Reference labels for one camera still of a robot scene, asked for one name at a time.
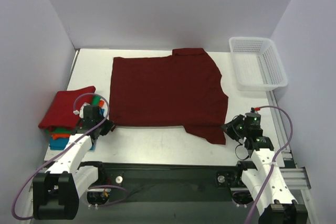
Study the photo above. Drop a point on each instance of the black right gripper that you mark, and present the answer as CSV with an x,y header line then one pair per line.
x,y
231,127

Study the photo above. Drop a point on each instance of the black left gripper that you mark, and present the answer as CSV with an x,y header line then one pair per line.
x,y
105,127

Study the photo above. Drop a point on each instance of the dark red t shirt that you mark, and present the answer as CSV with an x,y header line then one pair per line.
x,y
183,89

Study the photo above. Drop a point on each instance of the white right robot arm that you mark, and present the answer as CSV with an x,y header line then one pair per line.
x,y
262,176

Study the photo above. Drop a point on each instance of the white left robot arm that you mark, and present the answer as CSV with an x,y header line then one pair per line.
x,y
56,192

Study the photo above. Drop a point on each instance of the folded red t shirt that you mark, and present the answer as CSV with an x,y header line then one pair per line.
x,y
60,113

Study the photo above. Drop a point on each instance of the folded blue t shirt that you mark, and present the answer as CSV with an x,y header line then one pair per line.
x,y
60,144

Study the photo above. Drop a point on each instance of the folded orange t shirt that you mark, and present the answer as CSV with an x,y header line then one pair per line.
x,y
64,133

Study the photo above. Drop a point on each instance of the white plastic basket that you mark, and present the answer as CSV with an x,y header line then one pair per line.
x,y
256,64

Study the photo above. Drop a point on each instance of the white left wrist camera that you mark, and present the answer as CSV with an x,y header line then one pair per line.
x,y
80,111

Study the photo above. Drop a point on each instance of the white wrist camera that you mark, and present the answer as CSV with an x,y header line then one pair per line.
x,y
80,111
255,110

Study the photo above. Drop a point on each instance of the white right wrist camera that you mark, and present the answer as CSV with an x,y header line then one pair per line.
x,y
255,110

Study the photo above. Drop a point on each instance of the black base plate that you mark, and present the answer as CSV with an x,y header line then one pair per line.
x,y
166,183

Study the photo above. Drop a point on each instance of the aluminium rail frame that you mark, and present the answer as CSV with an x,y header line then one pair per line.
x,y
296,178

